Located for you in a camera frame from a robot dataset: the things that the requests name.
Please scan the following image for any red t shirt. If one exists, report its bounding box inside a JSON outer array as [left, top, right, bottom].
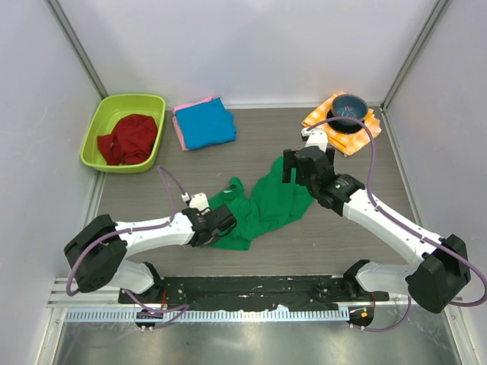
[[97, 114, 158, 166]]

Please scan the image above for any orange checkered cloth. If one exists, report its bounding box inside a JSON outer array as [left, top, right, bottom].
[[301, 91, 381, 156]]

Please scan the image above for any lime green plastic basin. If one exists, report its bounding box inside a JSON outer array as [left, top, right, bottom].
[[80, 94, 166, 173]]

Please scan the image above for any perforated metal rail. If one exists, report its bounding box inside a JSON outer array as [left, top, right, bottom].
[[65, 306, 349, 323]]

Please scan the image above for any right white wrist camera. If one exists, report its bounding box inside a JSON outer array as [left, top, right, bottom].
[[301, 127, 328, 152]]

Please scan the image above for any pink t shirt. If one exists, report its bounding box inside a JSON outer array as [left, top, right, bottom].
[[172, 97, 213, 151]]

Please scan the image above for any blue t shirt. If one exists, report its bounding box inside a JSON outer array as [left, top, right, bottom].
[[177, 97, 237, 151]]

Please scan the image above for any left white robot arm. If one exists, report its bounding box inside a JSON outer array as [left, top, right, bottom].
[[64, 205, 237, 303]]

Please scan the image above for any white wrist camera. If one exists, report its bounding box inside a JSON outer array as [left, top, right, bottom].
[[181, 192, 210, 214], [301, 127, 328, 152]]

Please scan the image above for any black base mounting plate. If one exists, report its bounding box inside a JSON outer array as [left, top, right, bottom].
[[136, 275, 390, 312]]

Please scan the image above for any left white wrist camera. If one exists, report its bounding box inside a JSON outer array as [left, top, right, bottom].
[[181, 192, 210, 214]]

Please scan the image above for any dark blue ceramic bowl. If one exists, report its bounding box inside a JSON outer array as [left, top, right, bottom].
[[331, 94, 368, 127]]

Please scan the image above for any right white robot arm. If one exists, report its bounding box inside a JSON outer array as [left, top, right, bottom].
[[282, 146, 471, 313]]

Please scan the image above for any black saucer plate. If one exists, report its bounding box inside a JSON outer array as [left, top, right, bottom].
[[326, 106, 368, 135]]

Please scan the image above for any green t shirt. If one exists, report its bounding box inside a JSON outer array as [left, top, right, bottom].
[[209, 157, 314, 251]]

